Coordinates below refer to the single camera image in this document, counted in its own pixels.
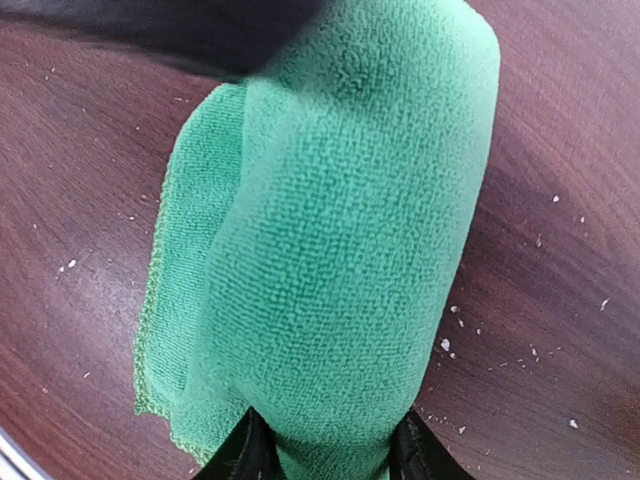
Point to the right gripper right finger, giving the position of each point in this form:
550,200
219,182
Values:
417,454

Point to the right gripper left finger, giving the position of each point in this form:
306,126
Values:
248,453

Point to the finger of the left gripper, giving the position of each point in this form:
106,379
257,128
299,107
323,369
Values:
223,40

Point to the green microfiber towel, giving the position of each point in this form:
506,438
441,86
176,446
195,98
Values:
311,224

